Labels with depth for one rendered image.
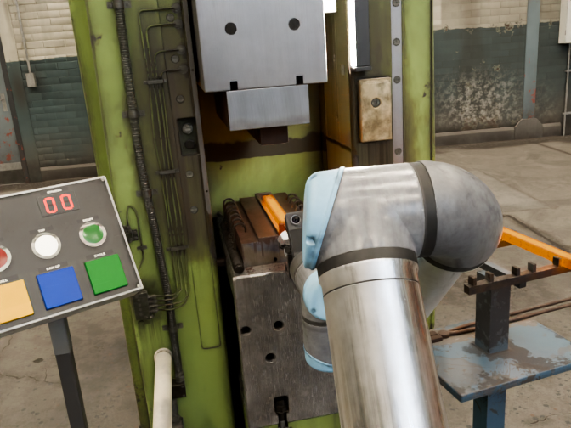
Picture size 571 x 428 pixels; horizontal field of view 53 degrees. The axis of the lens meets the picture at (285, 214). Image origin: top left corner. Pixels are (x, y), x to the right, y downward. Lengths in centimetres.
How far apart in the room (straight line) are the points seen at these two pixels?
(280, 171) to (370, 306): 136
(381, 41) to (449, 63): 619
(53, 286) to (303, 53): 77
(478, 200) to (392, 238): 12
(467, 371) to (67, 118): 663
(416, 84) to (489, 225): 100
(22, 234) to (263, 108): 61
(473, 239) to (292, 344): 92
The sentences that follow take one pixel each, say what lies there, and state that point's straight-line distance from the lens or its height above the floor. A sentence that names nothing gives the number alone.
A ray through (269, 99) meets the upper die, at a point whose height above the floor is 134.
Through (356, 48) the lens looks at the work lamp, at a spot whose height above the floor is 144.
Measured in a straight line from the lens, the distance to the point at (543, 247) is 157.
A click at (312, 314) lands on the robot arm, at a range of 114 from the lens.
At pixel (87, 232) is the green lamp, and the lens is 134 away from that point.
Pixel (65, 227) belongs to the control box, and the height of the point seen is 111.
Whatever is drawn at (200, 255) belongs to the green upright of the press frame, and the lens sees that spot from 162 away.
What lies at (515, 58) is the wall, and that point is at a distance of 814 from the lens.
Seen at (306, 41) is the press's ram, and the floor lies 146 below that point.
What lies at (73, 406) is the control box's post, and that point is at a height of 66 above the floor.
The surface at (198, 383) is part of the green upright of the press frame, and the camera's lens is 180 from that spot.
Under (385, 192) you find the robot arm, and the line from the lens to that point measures 65.
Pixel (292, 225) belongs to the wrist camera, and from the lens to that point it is 130.
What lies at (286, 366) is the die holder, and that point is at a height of 64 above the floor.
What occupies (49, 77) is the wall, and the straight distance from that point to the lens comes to 763.
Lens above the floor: 147
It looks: 17 degrees down
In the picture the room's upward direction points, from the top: 4 degrees counter-clockwise
